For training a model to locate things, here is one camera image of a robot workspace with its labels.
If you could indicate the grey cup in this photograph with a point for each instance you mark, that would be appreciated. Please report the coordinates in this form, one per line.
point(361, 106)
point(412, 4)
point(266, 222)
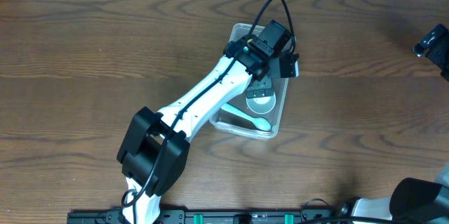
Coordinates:
point(261, 105)

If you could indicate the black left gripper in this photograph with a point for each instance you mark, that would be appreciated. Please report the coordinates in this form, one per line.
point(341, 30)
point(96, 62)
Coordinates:
point(264, 90)

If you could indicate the clear plastic container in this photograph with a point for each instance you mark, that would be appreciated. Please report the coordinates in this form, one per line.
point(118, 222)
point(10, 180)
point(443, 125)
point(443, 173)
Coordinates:
point(229, 123)

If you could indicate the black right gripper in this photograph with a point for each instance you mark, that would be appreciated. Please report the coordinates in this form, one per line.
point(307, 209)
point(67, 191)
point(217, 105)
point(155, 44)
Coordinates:
point(427, 43)

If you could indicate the mint green spoon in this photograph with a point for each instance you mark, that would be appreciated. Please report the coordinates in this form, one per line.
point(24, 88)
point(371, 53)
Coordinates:
point(259, 122)

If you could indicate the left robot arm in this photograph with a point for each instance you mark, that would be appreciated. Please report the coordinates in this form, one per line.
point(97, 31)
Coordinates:
point(154, 150)

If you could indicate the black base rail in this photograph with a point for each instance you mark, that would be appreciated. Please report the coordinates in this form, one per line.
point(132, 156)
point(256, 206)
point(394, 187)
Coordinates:
point(242, 217)

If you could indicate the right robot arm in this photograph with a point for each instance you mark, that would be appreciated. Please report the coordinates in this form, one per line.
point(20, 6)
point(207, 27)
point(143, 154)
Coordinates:
point(413, 200)

